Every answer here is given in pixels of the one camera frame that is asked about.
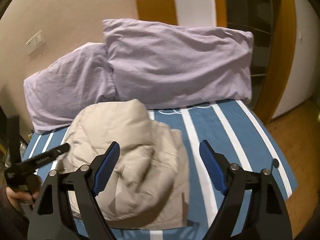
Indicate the wooden door frame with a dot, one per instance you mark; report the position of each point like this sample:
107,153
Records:
273,23

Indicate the left lavender pillow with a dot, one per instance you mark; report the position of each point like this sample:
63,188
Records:
55,95

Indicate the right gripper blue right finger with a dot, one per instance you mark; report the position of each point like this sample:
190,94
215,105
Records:
267,216

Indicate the blue white striped bed sheet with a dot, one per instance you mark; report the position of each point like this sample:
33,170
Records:
231,129

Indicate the right lavender pillow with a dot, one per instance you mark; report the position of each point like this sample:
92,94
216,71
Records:
169,66

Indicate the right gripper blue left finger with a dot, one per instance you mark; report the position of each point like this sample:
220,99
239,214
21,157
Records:
52,216

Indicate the lavender pillow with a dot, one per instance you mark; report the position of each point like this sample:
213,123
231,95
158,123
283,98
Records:
169,66
55,95

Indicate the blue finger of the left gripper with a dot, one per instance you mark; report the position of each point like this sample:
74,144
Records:
44,158

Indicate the white wall switch plate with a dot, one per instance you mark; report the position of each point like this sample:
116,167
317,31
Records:
35,42

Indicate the person's left hand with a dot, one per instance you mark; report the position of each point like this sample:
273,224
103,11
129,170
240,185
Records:
16,196

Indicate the beige puffer jacket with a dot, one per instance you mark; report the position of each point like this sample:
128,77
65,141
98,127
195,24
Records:
149,187

